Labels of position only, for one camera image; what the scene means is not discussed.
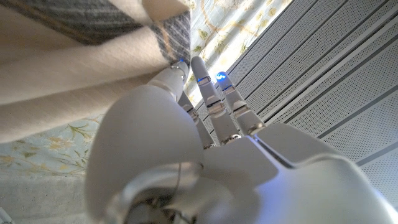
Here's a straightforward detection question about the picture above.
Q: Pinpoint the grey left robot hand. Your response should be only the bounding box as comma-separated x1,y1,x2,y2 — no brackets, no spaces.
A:
84,55,398,224

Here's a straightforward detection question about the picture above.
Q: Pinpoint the floral printed backdrop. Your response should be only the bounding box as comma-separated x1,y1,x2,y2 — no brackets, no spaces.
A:
0,0,293,178

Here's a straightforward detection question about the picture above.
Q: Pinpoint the beige plaid scarf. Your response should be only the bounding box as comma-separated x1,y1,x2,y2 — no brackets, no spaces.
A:
0,0,192,144

